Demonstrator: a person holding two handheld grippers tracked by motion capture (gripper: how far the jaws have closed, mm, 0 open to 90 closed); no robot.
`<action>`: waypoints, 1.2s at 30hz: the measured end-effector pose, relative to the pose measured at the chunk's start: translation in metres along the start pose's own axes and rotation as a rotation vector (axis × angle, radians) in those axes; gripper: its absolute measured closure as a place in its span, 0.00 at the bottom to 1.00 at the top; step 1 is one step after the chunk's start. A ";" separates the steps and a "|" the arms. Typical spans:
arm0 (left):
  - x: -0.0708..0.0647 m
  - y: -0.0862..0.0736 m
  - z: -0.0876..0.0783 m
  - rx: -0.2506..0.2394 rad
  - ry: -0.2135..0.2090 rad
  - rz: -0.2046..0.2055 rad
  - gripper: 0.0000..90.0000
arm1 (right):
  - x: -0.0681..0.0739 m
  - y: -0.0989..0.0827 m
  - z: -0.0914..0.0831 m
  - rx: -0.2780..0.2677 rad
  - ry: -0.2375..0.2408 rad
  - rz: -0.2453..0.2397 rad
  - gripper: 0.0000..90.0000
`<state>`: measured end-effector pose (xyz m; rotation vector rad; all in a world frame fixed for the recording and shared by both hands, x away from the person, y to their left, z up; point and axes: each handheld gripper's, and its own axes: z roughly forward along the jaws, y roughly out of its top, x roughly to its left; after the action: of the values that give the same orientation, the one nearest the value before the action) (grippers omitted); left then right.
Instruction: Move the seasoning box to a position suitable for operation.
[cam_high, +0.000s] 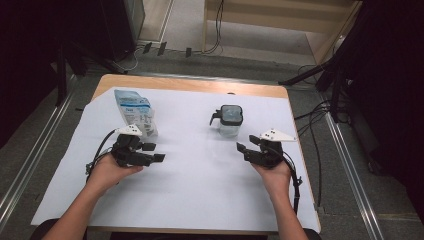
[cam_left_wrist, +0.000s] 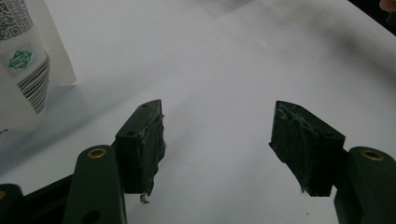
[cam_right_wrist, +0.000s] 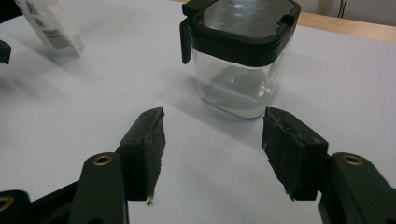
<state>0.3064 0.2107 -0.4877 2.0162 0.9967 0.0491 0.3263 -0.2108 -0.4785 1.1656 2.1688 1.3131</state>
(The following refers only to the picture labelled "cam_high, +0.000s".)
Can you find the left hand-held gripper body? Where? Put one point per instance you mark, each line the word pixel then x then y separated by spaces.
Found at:
pixel 128 151

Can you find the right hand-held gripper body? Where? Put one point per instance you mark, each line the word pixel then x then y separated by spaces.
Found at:
pixel 266 155

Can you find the clear jar with black lid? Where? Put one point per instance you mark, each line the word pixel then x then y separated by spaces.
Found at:
pixel 231 116

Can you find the blue and white pouch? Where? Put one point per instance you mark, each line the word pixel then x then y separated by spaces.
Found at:
pixel 133 106

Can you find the person's right hand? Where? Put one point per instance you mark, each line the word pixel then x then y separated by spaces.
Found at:
pixel 276 180

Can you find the person's left hand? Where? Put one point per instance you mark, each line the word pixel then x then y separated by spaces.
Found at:
pixel 106 173

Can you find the white paper sheet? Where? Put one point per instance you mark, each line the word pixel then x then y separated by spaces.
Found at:
pixel 200 193

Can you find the wooden table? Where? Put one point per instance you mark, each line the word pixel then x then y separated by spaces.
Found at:
pixel 186 83

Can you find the black metal stand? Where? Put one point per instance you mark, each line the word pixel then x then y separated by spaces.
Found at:
pixel 61 76
pixel 335 86

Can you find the black tape strip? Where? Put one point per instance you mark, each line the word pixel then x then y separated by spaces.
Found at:
pixel 188 52
pixel 162 48
pixel 147 47

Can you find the light wooden shelf unit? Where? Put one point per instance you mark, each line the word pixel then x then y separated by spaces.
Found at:
pixel 260 18

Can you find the dark cabinet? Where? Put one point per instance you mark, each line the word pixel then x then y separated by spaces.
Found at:
pixel 120 26

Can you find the metal floor rail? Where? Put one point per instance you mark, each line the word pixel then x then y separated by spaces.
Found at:
pixel 353 180
pixel 30 166

